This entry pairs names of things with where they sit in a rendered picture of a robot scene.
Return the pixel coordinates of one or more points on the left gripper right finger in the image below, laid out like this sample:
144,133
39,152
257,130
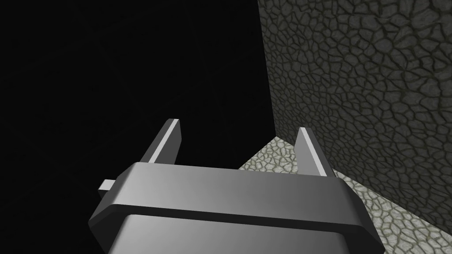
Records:
311,155

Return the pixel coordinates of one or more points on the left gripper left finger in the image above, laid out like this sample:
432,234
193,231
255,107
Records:
165,144

